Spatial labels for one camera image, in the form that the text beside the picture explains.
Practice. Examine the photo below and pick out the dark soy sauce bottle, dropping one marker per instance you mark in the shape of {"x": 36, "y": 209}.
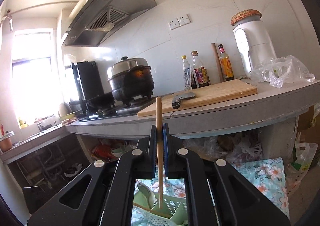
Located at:
{"x": 200, "y": 70}

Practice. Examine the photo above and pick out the wooden chopstick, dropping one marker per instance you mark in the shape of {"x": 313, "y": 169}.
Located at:
{"x": 154, "y": 212}
{"x": 160, "y": 151}

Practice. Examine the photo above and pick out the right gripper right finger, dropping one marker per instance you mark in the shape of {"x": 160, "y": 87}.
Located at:
{"x": 216, "y": 193}

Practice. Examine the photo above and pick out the white shopping bag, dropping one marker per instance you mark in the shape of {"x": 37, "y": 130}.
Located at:
{"x": 303, "y": 155}

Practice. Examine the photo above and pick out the stacked white bowls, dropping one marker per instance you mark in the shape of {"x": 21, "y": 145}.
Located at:
{"x": 121, "y": 147}

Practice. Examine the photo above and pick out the wooden cutting board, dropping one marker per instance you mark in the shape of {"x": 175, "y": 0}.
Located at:
{"x": 216, "y": 93}

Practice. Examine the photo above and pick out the cardboard box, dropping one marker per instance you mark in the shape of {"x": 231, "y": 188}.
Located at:
{"x": 308, "y": 126}

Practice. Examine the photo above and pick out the green star utensil holder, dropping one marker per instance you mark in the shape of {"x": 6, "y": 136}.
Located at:
{"x": 174, "y": 206}

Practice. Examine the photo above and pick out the wooden rolling pin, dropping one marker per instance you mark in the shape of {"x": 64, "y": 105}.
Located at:
{"x": 218, "y": 64}

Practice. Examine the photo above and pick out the orange sauce bottle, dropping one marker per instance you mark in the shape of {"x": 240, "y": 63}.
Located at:
{"x": 225, "y": 64}

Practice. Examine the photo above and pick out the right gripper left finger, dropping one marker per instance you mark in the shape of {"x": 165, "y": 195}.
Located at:
{"x": 101, "y": 194}

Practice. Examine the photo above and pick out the clear vinegar bottle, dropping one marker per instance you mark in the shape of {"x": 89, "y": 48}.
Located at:
{"x": 187, "y": 74}

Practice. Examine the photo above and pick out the black cooking pot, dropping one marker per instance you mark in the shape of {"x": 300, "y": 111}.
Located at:
{"x": 130, "y": 78}

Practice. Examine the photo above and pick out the wall power sockets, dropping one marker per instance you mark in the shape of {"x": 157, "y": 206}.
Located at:
{"x": 179, "y": 21}

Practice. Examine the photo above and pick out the black appliance box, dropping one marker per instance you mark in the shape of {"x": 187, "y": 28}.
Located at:
{"x": 88, "y": 82}

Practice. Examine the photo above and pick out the black trash bin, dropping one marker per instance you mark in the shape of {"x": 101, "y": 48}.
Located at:
{"x": 73, "y": 171}

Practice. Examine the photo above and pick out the clear plastic bag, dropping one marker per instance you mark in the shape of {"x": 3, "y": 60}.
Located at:
{"x": 278, "y": 71}

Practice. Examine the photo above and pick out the steel range hood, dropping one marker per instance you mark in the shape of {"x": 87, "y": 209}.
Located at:
{"x": 99, "y": 19}

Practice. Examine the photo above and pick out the floral blue quilt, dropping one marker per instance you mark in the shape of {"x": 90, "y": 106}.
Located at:
{"x": 266, "y": 175}

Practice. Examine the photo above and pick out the white electric kettle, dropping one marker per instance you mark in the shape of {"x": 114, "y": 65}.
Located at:
{"x": 252, "y": 39}

